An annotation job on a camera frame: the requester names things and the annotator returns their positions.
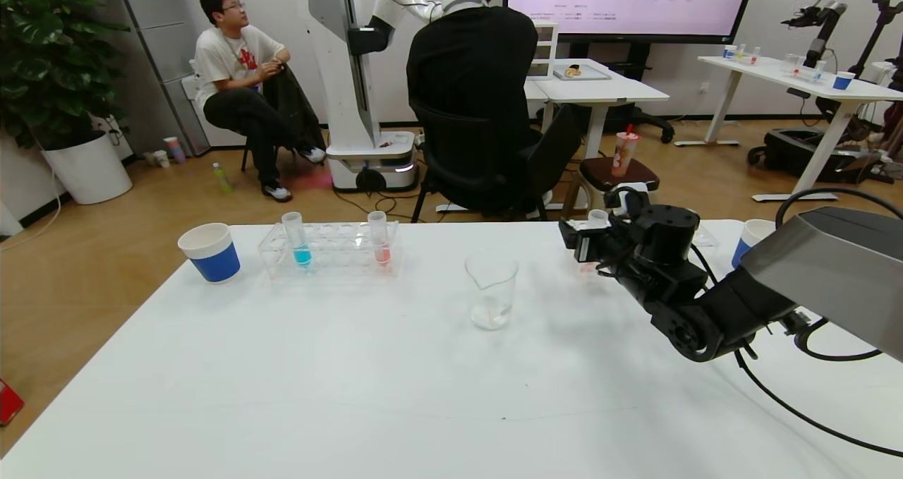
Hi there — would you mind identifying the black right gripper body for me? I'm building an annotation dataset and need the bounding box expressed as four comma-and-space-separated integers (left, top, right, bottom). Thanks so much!
573, 220, 634, 264

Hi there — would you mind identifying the long white desk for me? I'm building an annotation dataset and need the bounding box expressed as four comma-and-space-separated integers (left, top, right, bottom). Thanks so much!
674, 54, 903, 203

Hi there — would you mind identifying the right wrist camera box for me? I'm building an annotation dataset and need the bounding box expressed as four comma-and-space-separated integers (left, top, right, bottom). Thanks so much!
575, 229, 616, 263

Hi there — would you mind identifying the large wall display screen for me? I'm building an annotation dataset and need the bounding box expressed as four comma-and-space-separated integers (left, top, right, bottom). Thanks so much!
502, 0, 759, 44

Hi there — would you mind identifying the brown cushioned stool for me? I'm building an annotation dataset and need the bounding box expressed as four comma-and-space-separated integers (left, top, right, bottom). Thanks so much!
562, 157, 660, 219

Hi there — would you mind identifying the green potted plant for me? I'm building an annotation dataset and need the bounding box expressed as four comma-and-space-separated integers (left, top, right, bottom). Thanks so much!
0, 0, 131, 152

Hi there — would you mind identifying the black tripod stand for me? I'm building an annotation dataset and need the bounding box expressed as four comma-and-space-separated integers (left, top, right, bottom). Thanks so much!
847, 0, 903, 78

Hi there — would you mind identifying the man in white t-shirt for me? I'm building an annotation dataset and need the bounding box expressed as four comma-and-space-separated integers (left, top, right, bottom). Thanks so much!
192, 0, 327, 203

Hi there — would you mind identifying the grey tray with food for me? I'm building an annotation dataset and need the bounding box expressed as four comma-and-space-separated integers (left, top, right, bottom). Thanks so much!
552, 63, 612, 82

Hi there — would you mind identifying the clear acrylic test tube rack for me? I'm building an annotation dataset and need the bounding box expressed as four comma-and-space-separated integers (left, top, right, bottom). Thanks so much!
257, 221, 401, 281
564, 218, 719, 277

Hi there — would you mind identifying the white humanoid robot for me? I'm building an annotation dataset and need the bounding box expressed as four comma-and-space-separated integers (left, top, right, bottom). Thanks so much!
307, 0, 452, 194

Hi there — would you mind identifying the blue pigment test tube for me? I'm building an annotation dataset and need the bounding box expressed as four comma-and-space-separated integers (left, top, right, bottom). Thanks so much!
281, 211, 313, 269

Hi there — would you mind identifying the red pigment test tube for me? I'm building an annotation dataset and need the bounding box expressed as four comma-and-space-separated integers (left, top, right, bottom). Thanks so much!
580, 210, 609, 275
367, 210, 392, 267

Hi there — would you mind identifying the red flat object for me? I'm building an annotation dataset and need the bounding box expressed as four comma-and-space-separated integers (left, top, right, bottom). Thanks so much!
0, 378, 26, 428

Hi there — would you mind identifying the dark jacket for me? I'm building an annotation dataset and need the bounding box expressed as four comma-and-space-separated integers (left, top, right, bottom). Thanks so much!
265, 63, 327, 157

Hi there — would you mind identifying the person in black sweater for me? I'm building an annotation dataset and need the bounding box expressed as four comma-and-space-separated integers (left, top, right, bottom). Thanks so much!
406, 0, 558, 215

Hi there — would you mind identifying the clear glass beaker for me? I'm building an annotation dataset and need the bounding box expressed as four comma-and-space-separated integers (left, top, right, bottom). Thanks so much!
464, 248, 519, 330

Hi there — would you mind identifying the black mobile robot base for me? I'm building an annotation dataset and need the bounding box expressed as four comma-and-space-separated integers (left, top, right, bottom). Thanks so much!
748, 128, 883, 185

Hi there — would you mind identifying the black display stand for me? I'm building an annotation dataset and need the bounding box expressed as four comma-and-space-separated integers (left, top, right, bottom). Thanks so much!
564, 42, 674, 145

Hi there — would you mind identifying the blue white paper cup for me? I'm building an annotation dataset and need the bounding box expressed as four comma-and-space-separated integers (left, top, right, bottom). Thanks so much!
177, 223, 241, 284
731, 218, 777, 268

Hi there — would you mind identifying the grey metal cabinet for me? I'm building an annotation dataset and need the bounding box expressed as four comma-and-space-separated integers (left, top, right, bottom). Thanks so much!
113, 0, 212, 157

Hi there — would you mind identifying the black office chair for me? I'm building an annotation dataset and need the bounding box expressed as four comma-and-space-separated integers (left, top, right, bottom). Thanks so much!
408, 98, 586, 224

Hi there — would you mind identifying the white shelf box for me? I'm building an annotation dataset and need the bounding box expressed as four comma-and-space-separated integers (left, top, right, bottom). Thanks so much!
526, 22, 559, 80

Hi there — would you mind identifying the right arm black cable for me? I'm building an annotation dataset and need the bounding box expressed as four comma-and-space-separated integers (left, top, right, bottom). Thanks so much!
734, 186, 903, 459

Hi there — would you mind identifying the white plant pot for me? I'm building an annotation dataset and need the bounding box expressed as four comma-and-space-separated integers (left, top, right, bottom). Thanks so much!
41, 131, 133, 206

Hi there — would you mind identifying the small white desk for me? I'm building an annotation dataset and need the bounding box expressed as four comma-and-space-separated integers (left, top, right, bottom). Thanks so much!
526, 58, 669, 215

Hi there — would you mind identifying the drink cup with red straw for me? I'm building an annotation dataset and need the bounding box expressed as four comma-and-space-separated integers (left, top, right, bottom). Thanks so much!
612, 125, 641, 178

